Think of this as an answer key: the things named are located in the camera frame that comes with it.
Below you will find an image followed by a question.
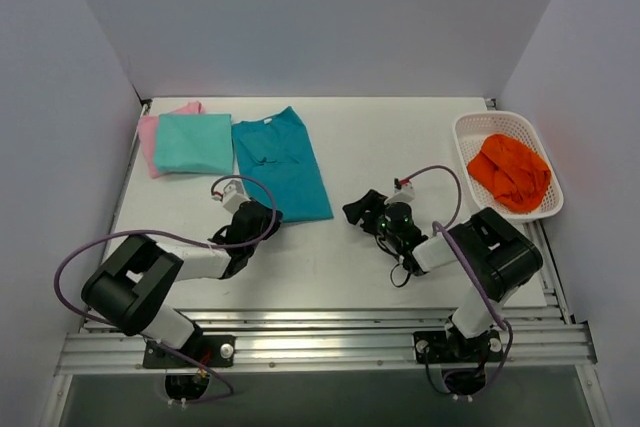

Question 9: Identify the orange t-shirt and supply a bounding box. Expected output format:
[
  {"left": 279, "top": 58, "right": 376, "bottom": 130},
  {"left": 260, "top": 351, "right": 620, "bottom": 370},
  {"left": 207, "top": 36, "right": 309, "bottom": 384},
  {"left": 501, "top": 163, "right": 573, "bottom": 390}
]
[{"left": 467, "top": 134, "right": 552, "bottom": 214}]

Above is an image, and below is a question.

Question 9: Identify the aluminium rail frame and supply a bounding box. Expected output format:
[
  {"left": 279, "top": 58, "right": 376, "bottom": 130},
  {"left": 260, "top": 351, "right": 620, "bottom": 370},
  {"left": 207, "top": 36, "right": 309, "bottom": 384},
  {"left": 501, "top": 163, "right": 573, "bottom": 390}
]
[{"left": 54, "top": 221, "right": 601, "bottom": 376}]

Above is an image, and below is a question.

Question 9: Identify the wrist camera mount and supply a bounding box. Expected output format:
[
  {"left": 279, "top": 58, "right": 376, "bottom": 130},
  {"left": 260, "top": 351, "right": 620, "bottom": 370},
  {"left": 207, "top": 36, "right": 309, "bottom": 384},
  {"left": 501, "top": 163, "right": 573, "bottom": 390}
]
[
  {"left": 211, "top": 180, "right": 249, "bottom": 214},
  {"left": 388, "top": 178, "right": 415, "bottom": 203}
]

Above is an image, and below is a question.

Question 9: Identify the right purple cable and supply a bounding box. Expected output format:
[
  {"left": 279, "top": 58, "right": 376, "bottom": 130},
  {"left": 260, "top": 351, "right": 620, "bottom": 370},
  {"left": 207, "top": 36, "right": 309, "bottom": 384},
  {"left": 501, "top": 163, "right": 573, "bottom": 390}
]
[{"left": 394, "top": 164, "right": 514, "bottom": 398}]

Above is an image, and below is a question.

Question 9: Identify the folded pink t-shirt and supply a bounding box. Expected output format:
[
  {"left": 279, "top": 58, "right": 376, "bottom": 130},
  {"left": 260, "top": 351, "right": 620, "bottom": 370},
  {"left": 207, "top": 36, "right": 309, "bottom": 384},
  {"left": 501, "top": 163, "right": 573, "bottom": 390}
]
[{"left": 137, "top": 101, "right": 205, "bottom": 179}]

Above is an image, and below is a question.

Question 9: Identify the teal t-shirt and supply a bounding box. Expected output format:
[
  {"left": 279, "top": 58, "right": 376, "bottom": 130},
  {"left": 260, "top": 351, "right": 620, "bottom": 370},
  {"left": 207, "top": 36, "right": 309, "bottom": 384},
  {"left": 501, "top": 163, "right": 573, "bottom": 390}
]
[{"left": 232, "top": 107, "right": 333, "bottom": 222}]

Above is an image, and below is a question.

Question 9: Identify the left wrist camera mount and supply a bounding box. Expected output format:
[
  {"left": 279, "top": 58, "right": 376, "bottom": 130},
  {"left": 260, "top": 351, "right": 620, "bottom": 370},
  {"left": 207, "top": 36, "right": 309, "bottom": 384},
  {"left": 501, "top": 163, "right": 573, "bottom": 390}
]
[{"left": 211, "top": 180, "right": 249, "bottom": 214}]

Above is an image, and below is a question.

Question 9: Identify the purple cable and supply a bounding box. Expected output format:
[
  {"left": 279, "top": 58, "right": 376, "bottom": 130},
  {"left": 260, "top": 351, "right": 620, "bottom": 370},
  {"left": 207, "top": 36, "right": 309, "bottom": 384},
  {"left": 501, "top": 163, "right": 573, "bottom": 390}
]
[
  {"left": 394, "top": 164, "right": 514, "bottom": 398},
  {"left": 53, "top": 174, "right": 279, "bottom": 404}
]

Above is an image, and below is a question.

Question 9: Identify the folded mint t-shirt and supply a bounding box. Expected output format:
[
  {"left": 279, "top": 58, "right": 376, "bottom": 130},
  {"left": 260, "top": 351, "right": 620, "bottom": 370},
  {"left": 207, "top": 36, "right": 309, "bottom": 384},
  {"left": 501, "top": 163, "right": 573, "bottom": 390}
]
[{"left": 154, "top": 114, "right": 234, "bottom": 175}]

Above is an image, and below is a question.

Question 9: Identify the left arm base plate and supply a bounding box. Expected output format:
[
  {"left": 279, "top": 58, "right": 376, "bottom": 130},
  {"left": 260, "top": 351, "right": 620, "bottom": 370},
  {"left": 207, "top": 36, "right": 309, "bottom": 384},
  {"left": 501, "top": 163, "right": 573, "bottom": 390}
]
[{"left": 142, "top": 334, "right": 236, "bottom": 369}]

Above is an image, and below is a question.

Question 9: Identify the white perforated plastic basket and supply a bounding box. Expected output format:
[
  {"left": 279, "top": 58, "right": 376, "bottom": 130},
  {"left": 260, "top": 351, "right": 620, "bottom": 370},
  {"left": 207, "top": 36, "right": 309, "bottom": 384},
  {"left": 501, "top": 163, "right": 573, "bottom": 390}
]
[{"left": 453, "top": 111, "right": 564, "bottom": 224}]

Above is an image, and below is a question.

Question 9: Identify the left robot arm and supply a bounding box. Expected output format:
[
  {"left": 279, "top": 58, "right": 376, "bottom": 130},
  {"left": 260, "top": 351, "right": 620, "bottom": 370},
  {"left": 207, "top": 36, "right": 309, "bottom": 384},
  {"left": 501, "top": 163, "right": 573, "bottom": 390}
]
[{"left": 81, "top": 199, "right": 283, "bottom": 366}]

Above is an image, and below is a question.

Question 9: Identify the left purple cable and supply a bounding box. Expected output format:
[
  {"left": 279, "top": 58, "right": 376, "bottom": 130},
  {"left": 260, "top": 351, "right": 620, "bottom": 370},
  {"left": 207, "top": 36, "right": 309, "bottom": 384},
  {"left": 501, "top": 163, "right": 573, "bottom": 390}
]
[{"left": 53, "top": 174, "right": 279, "bottom": 404}]

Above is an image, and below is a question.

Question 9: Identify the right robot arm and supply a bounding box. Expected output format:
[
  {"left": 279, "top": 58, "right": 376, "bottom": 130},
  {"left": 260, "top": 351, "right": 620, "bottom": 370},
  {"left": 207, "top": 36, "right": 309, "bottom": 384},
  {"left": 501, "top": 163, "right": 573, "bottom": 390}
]
[{"left": 342, "top": 185, "right": 542, "bottom": 360}]

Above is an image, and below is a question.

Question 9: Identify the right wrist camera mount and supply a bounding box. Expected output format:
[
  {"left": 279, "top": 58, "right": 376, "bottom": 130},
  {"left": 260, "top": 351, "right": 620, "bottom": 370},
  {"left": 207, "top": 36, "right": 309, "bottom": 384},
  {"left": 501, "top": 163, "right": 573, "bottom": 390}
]
[{"left": 388, "top": 178, "right": 415, "bottom": 203}]

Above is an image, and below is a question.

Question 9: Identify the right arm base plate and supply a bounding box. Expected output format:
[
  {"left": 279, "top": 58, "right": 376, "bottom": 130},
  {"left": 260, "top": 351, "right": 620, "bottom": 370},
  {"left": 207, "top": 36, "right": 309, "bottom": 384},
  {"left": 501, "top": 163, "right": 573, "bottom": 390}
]
[{"left": 412, "top": 330, "right": 504, "bottom": 365}]

